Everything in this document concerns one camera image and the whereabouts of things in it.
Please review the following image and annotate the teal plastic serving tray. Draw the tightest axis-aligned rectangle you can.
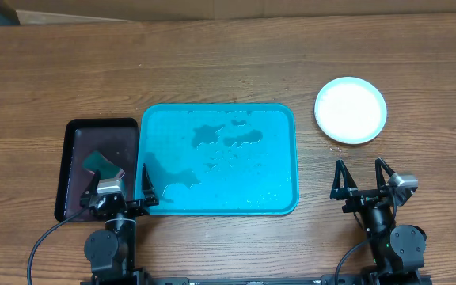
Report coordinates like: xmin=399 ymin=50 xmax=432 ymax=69
xmin=133 ymin=103 xmax=299 ymax=216

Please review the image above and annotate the light blue plate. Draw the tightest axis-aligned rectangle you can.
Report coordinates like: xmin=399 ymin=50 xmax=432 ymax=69
xmin=313 ymin=77 xmax=388 ymax=145

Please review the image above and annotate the green and pink sponge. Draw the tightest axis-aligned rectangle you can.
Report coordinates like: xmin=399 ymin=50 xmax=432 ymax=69
xmin=82 ymin=151 xmax=125 ymax=180

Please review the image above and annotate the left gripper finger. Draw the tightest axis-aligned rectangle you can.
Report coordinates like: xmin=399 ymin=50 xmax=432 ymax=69
xmin=141 ymin=164 xmax=159 ymax=207
xmin=82 ymin=170 xmax=101 ymax=197

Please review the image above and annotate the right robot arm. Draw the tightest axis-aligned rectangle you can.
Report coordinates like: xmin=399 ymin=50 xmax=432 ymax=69
xmin=323 ymin=158 xmax=431 ymax=284

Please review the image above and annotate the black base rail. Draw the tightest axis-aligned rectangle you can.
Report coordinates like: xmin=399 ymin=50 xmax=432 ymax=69
xmin=80 ymin=273 xmax=433 ymax=285

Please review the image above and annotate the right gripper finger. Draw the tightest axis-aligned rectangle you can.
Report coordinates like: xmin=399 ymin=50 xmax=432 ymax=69
xmin=330 ymin=160 xmax=358 ymax=200
xmin=374 ymin=158 xmax=395 ymax=189

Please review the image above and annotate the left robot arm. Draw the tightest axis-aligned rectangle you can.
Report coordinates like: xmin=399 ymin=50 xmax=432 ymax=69
xmin=80 ymin=169 xmax=159 ymax=285

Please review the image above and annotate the cardboard box at back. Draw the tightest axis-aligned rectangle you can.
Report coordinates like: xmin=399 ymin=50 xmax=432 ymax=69
xmin=7 ymin=0 xmax=456 ymax=21

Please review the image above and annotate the black rectangular water tray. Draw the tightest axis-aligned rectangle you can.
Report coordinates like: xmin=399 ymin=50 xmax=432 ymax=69
xmin=54 ymin=118 xmax=139 ymax=222

